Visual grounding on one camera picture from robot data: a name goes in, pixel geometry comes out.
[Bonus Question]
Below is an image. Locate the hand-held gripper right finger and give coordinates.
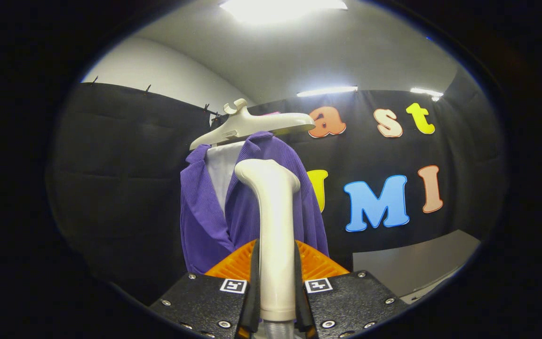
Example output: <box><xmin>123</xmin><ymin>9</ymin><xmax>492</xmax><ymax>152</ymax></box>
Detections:
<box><xmin>294</xmin><ymin>240</ymin><xmax>410</xmax><ymax>339</ymax></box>

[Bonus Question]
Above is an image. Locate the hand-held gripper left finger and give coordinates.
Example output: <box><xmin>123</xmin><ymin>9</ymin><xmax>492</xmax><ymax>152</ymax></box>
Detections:
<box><xmin>149</xmin><ymin>239</ymin><xmax>261</xmax><ymax>339</ymax></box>

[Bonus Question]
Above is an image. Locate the grey garment steamer hose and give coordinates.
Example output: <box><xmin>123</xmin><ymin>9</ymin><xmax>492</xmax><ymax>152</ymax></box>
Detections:
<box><xmin>262</xmin><ymin>320</ymin><xmax>296</xmax><ymax>339</ymax></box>

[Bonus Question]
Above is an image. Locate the purple jacket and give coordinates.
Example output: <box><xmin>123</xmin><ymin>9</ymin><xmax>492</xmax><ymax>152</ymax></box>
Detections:
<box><xmin>180</xmin><ymin>131</ymin><xmax>329</xmax><ymax>274</ymax></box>

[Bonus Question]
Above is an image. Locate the white garment steamer head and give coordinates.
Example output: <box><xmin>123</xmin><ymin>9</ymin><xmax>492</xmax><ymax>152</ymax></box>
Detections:
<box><xmin>234</xmin><ymin>159</ymin><xmax>301</xmax><ymax>323</ymax></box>

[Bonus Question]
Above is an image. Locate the white clothes hanger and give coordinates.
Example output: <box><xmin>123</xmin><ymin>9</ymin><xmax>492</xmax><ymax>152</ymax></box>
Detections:
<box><xmin>190</xmin><ymin>98</ymin><xmax>316</xmax><ymax>151</ymax></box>

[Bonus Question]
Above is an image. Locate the grey cabinet with dark top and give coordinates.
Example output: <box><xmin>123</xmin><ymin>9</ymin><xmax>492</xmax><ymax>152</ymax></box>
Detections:
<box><xmin>352</xmin><ymin>229</ymin><xmax>482</xmax><ymax>304</ymax></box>

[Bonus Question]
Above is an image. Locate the white padded ironing form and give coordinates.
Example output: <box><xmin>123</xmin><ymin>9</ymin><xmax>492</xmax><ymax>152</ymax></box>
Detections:
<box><xmin>205</xmin><ymin>141</ymin><xmax>246</xmax><ymax>212</ymax></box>

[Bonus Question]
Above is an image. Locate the plain black side curtain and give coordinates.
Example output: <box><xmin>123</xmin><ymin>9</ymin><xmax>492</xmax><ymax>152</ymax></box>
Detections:
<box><xmin>47</xmin><ymin>82</ymin><xmax>220</xmax><ymax>304</ymax></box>
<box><xmin>443</xmin><ymin>66</ymin><xmax>508</xmax><ymax>236</ymax></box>

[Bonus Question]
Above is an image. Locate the black backdrop cloth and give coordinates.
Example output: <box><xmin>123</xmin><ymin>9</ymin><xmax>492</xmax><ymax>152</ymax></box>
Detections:
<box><xmin>212</xmin><ymin>89</ymin><xmax>488</xmax><ymax>271</ymax></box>

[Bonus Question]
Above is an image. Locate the ceiling strip light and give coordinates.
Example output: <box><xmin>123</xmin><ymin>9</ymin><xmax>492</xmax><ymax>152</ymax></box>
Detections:
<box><xmin>297</xmin><ymin>86</ymin><xmax>359</xmax><ymax>97</ymax></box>

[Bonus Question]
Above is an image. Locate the small ceiling corner light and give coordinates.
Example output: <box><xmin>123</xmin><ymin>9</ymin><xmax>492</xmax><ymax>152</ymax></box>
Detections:
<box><xmin>410</xmin><ymin>87</ymin><xmax>444</xmax><ymax>102</ymax></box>

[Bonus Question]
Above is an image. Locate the large ceiling light panel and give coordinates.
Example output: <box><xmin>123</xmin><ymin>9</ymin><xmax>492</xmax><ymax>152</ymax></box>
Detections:
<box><xmin>219</xmin><ymin>0</ymin><xmax>348</xmax><ymax>24</ymax></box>

